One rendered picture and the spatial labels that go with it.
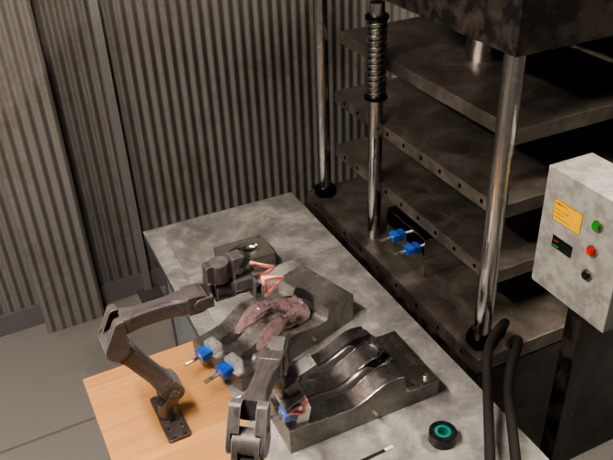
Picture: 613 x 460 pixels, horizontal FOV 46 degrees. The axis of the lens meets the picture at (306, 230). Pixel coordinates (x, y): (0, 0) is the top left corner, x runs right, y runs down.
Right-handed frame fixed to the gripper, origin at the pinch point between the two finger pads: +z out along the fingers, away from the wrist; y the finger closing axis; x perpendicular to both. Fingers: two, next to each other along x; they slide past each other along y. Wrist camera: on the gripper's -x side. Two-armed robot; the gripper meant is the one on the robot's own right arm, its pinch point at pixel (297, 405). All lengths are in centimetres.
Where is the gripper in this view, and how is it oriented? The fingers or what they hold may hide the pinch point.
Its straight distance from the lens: 206.5
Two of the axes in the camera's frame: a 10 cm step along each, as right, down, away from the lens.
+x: -8.3, 5.5, -0.9
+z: 3.4, 6.3, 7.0
